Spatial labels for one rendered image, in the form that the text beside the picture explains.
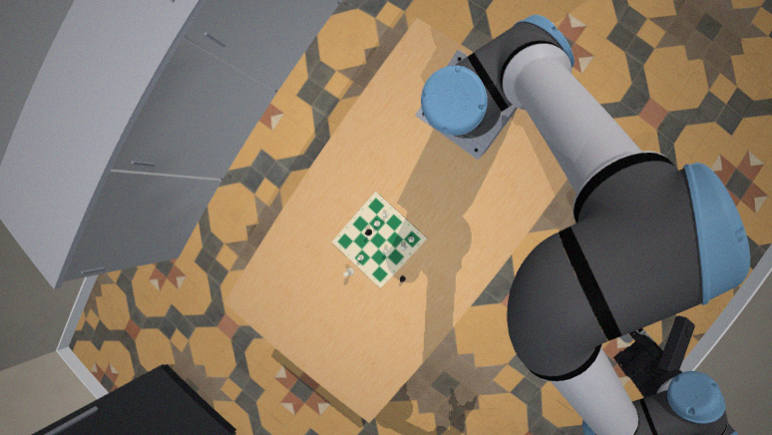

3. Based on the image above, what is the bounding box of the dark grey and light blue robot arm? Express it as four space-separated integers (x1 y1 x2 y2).
421 15 750 435

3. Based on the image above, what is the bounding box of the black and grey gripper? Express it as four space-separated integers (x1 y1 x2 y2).
614 328 682 397

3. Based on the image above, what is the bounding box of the green and white chessboard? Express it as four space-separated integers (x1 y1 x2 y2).
332 192 427 287

